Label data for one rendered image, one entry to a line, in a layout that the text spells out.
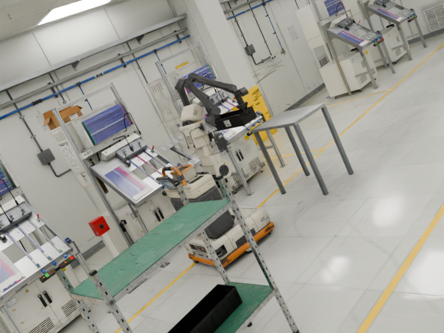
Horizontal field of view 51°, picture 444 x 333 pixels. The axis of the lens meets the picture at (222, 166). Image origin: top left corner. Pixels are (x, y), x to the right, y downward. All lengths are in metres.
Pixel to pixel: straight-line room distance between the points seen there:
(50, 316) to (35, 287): 0.31
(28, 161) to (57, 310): 2.33
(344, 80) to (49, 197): 5.23
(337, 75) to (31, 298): 6.21
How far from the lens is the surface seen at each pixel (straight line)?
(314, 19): 8.59
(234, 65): 7.96
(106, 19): 7.46
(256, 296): 2.86
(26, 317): 4.72
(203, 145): 4.22
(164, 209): 5.29
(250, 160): 6.20
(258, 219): 4.25
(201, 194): 3.99
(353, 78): 8.56
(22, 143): 6.46
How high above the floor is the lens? 1.72
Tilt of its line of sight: 13 degrees down
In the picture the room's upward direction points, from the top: 26 degrees counter-clockwise
